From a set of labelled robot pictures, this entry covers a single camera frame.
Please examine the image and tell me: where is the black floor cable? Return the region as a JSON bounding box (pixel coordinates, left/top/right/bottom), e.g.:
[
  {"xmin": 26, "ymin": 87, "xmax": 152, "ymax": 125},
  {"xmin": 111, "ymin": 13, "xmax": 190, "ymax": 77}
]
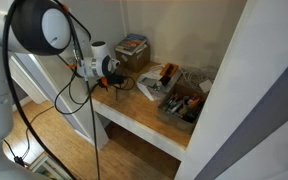
[{"xmin": 3, "ymin": 105, "xmax": 56, "ymax": 168}]

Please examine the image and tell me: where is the small brown cardboard box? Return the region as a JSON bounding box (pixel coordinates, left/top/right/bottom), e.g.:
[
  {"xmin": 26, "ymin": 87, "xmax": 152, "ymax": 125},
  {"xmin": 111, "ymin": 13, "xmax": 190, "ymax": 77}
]
[{"xmin": 114, "ymin": 44, "xmax": 152, "ymax": 74}]

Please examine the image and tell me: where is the white book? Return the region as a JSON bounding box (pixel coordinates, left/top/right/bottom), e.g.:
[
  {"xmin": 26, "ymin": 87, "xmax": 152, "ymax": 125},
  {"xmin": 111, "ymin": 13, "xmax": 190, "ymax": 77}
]
[{"xmin": 117, "ymin": 43, "xmax": 149, "ymax": 57}]

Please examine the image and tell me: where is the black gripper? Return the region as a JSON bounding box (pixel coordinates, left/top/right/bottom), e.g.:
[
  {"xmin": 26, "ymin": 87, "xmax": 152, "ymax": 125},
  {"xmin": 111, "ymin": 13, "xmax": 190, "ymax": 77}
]
[{"xmin": 98, "ymin": 73, "xmax": 127, "ymax": 91}]

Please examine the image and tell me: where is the white power adapter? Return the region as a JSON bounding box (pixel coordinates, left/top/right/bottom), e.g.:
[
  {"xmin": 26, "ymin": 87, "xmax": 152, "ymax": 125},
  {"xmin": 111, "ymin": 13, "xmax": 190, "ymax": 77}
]
[{"xmin": 198, "ymin": 79, "xmax": 214, "ymax": 94}]

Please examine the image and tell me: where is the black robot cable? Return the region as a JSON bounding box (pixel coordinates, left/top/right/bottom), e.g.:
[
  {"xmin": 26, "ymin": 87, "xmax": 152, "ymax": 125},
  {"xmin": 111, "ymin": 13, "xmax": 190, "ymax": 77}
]
[{"xmin": 2, "ymin": 0, "xmax": 137, "ymax": 180}]

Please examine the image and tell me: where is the orange brown flat case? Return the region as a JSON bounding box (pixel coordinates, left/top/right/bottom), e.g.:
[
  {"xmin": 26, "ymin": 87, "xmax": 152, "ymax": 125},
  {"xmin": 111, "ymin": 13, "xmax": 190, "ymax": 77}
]
[{"xmin": 159, "ymin": 62, "xmax": 180, "ymax": 78}]

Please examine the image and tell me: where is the cardboard box of pens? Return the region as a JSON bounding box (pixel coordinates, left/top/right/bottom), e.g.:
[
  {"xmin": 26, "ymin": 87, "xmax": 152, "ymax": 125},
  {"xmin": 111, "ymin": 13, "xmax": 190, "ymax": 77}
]
[{"xmin": 156, "ymin": 82, "xmax": 209, "ymax": 133}]

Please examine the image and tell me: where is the pile of white cables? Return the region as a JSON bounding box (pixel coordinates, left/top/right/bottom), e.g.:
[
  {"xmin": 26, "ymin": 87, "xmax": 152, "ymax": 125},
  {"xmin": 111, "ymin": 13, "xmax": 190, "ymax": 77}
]
[{"xmin": 178, "ymin": 65, "xmax": 219, "ymax": 90}]

